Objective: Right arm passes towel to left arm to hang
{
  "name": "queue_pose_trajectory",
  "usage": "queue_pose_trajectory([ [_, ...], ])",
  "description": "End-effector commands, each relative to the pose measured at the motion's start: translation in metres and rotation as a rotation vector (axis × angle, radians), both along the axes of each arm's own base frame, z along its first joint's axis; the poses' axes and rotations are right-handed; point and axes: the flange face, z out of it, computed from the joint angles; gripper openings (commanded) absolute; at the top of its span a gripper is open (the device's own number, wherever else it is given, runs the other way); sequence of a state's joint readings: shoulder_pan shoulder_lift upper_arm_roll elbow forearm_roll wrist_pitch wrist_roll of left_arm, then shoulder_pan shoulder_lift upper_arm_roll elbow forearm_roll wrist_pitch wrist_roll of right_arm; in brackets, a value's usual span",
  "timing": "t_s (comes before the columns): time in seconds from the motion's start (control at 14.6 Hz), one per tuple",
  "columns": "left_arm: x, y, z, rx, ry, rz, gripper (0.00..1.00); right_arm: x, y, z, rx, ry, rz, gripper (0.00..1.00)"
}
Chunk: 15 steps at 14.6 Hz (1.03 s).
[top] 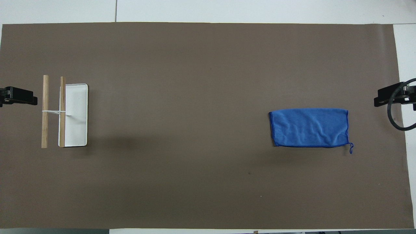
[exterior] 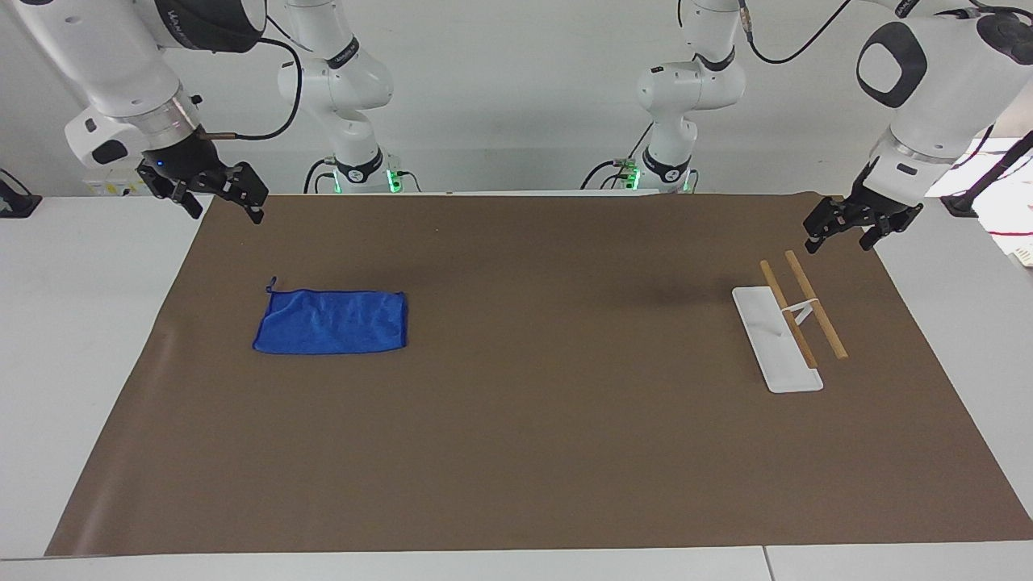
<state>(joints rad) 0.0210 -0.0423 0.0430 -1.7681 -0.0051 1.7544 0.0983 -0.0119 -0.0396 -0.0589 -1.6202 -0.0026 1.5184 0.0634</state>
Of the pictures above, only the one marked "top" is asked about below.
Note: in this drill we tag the blue microfibre towel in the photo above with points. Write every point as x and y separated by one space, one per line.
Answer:
308 127

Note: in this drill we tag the wooden towel rack white base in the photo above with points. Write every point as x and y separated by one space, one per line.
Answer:
76 113

